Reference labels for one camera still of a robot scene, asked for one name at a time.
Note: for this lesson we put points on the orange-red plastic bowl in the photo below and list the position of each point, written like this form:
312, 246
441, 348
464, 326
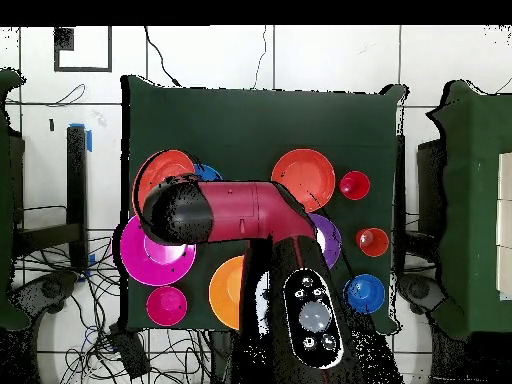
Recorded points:
300, 176
160, 168

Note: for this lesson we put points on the black stand frame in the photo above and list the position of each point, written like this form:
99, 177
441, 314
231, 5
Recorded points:
76, 192

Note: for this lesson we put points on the dark green table cloth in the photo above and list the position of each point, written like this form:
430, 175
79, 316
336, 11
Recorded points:
240, 120

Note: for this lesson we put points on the orange plastic bowl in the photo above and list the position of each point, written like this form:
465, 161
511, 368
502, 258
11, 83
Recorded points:
224, 292

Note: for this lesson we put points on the light blue plastic bowl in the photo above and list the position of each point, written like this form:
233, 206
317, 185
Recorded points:
208, 172

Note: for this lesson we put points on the purple plastic bowl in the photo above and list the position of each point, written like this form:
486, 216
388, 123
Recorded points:
332, 236

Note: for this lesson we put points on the large magenta plastic bowl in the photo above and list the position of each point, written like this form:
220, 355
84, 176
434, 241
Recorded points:
136, 260

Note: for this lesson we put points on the red plastic cup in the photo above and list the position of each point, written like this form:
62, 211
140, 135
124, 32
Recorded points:
354, 185

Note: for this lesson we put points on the small magenta plastic bowl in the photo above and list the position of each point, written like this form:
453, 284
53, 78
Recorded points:
166, 305

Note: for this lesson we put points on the white panel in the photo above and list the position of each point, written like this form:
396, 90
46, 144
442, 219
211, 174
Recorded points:
504, 224

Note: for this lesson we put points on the small dark blue bowl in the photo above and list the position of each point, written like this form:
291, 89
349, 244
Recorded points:
368, 294

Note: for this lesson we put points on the neighbouring green cloth table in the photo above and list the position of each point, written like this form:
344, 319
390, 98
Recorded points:
472, 200
6, 200

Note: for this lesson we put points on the orange plastic cup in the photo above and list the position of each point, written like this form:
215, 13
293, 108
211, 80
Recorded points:
372, 242

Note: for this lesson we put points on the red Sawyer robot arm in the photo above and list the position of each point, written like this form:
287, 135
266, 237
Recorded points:
248, 212

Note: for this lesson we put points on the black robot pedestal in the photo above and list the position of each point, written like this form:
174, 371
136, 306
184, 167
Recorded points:
220, 356

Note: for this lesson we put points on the black power adapter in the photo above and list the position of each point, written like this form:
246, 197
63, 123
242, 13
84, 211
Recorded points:
132, 354

